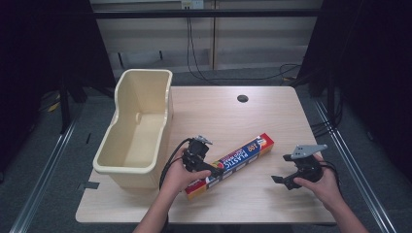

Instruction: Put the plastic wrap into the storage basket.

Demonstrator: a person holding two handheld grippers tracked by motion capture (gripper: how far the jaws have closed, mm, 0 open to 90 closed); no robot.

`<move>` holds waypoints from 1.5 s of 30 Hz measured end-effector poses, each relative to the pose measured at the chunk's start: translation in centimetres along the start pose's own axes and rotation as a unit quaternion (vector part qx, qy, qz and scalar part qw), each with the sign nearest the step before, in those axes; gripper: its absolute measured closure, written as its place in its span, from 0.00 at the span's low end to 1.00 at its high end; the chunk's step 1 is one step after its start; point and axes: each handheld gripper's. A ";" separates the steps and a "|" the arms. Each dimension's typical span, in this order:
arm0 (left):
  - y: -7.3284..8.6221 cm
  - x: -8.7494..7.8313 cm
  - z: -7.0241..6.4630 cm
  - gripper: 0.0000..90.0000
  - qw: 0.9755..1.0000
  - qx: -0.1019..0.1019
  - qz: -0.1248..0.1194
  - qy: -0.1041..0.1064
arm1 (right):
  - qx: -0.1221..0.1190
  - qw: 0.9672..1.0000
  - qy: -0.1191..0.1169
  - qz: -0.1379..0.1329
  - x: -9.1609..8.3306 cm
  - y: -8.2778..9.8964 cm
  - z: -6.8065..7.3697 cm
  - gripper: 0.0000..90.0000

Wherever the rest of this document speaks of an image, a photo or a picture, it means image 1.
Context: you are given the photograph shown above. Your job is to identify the long colourful plastic wrap box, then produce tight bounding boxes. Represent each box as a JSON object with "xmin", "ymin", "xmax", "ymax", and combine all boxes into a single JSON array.
[{"xmin": 184, "ymin": 132, "xmax": 275, "ymax": 201}]

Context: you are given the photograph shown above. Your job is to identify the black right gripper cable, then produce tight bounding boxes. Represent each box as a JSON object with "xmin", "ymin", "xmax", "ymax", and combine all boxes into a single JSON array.
[{"xmin": 319, "ymin": 159, "xmax": 342, "ymax": 190}]

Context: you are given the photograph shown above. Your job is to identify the cream plastic bin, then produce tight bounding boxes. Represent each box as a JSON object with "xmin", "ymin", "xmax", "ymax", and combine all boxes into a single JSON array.
[{"xmin": 92, "ymin": 68, "xmax": 175, "ymax": 190}]

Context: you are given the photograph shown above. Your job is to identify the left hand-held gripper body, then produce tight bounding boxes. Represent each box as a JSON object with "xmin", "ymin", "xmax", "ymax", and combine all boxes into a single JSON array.
[{"xmin": 181, "ymin": 135, "xmax": 214, "ymax": 173}]

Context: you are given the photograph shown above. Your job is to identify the black tape strip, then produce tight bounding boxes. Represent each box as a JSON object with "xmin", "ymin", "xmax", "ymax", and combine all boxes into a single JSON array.
[{"xmin": 77, "ymin": 181, "xmax": 101, "ymax": 191}]

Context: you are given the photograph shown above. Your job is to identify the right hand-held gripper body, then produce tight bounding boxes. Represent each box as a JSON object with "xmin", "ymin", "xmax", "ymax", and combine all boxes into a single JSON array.
[{"xmin": 283, "ymin": 144, "xmax": 328, "ymax": 183}]

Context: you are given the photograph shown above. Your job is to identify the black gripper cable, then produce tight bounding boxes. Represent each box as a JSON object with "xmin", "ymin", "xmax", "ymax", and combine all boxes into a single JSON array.
[
  {"xmin": 319, "ymin": 159, "xmax": 342, "ymax": 190},
  {"xmin": 157, "ymin": 138, "xmax": 192, "ymax": 191}
]

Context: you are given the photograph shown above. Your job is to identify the black hanging wall cable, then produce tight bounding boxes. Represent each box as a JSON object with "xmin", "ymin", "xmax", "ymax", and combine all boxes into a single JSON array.
[{"xmin": 186, "ymin": 17, "xmax": 303, "ymax": 83}]

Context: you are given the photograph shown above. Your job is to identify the person's right hand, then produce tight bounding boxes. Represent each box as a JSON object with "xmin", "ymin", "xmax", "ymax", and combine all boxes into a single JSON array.
[{"xmin": 292, "ymin": 153, "xmax": 342, "ymax": 211}]

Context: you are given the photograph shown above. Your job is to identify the black horizontal bar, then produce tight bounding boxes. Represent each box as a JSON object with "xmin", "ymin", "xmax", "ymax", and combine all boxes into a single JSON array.
[{"xmin": 92, "ymin": 9, "xmax": 323, "ymax": 19}]

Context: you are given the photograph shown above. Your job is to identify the black metal stand leg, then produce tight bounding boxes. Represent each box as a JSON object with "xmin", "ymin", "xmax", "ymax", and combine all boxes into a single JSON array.
[{"xmin": 59, "ymin": 76, "xmax": 73, "ymax": 135}]

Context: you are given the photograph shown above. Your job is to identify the person's left hand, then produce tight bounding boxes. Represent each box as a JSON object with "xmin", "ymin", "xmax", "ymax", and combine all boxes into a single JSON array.
[{"xmin": 159, "ymin": 148, "xmax": 212, "ymax": 199}]

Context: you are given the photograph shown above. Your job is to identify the black curtain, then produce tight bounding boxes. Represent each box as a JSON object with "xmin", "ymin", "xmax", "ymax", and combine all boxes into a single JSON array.
[
  {"xmin": 292, "ymin": 0, "xmax": 412, "ymax": 183},
  {"xmin": 0, "ymin": 0, "xmax": 117, "ymax": 174}
]

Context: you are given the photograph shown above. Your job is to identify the white wall socket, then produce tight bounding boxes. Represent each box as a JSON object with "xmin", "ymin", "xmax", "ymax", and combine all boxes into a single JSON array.
[{"xmin": 181, "ymin": 0, "xmax": 205, "ymax": 10}]

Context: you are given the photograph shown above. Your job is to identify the black floor cables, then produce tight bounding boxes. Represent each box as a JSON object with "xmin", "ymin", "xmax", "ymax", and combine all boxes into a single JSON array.
[{"xmin": 310, "ymin": 117, "xmax": 339, "ymax": 140}]

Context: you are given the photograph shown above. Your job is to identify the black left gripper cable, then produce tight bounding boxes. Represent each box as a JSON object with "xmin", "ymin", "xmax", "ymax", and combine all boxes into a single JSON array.
[{"xmin": 157, "ymin": 138, "xmax": 192, "ymax": 191}]

